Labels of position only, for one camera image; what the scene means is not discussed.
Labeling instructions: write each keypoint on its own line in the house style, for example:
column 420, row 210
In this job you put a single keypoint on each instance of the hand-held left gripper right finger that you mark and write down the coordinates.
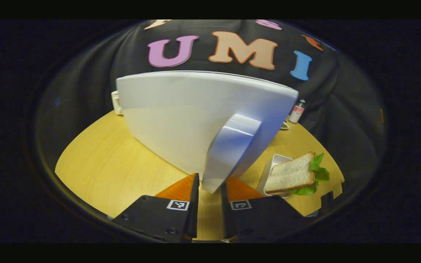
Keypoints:
column 224, row 212

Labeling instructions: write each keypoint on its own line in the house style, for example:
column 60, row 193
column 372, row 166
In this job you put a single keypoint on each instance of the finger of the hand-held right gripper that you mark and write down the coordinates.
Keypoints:
column 326, row 202

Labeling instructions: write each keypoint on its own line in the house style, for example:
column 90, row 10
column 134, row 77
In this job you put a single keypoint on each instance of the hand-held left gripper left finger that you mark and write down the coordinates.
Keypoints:
column 194, row 204

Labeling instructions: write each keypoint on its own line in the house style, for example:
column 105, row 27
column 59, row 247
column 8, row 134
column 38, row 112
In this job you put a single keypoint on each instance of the lettuce sandwich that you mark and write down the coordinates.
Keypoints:
column 291, row 173

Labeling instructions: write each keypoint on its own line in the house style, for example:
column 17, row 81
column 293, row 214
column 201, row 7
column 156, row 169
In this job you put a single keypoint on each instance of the white microwave oven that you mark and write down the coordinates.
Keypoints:
column 181, row 117

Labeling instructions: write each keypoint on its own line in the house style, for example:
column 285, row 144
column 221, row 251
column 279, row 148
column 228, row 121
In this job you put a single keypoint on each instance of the white plastic tray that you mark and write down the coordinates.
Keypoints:
column 270, row 164

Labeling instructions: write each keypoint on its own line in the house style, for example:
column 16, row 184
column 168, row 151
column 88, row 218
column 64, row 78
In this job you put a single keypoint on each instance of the small pink label bottle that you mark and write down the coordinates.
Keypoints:
column 297, row 112

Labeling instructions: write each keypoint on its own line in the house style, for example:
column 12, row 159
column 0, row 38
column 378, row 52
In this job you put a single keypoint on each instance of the white toaster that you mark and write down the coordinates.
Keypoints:
column 116, row 104

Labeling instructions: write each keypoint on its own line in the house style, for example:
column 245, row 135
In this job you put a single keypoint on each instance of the black backdrop cloth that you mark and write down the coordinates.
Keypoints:
column 86, row 84

